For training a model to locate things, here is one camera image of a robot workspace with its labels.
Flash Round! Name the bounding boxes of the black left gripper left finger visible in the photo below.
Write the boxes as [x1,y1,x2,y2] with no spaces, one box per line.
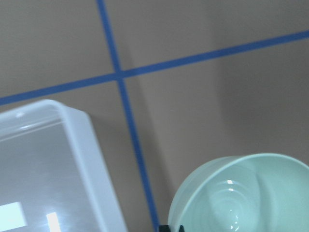
[158,225,171,232]

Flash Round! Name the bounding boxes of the pale green bowl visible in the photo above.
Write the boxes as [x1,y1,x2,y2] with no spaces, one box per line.
[168,153,309,232]

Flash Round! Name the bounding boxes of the translucent white storage box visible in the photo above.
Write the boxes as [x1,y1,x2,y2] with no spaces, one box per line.
[0,100,127,232]

